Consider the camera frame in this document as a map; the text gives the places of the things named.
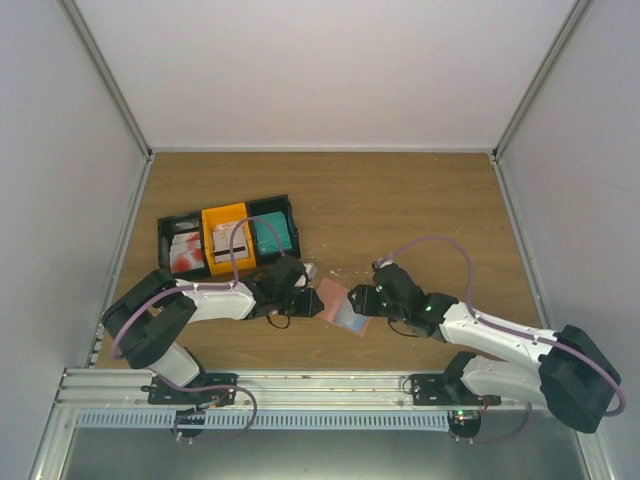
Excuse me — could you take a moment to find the black bin with teal cards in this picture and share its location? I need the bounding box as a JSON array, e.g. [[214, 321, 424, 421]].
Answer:
[[246, 195, 301, 266]]

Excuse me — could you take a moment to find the yellow bin with white cards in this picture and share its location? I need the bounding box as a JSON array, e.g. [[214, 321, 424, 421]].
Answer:
[[201, 203, 257, 277]]

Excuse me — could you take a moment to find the black bin with red cards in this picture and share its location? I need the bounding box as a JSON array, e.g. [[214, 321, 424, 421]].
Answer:
[[157, 211, 209, 280]]

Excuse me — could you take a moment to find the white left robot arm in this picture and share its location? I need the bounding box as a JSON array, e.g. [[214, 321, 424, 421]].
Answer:
[[101, 255, 324, 404]]

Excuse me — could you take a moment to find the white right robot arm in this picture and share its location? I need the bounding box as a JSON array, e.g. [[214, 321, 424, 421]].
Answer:
[[347, 262, 626, 433]]

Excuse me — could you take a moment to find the stack of teal cards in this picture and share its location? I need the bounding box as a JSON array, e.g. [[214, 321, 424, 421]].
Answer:
[[253, 212, 293, 256]]

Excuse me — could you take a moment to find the stack of white cards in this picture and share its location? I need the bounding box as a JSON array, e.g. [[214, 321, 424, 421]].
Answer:
[[211, 222, 249, 264]]

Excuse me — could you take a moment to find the stack of red-white cards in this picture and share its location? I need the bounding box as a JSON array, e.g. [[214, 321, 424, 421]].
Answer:
[[169, 231, 205, 273]]

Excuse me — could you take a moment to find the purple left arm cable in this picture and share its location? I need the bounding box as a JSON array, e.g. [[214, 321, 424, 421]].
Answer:
[[110, 217, 294, 361]]

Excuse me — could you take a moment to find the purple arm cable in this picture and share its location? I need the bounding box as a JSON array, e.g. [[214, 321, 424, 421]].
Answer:
[[372, 235, 627, 419], [110, 217, 294, 361]]

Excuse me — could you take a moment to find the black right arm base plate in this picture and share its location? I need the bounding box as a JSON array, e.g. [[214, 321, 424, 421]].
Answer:
[[400, 373, 501, 407]]

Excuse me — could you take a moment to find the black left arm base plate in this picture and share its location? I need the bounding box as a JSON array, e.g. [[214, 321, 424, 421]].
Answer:
[[141, 372, 238, 407]]

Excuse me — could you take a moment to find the aluminium front rail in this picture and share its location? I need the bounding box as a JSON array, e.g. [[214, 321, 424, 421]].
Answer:
[[55, 368, 596, 409]]

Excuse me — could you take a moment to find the grey slotted cable duct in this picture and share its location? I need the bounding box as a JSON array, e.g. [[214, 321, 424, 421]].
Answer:
[[76, 409, 449, 432]]

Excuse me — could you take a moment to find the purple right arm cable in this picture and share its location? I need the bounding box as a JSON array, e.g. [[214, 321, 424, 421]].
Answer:
[[372, 235, 627, 419]]

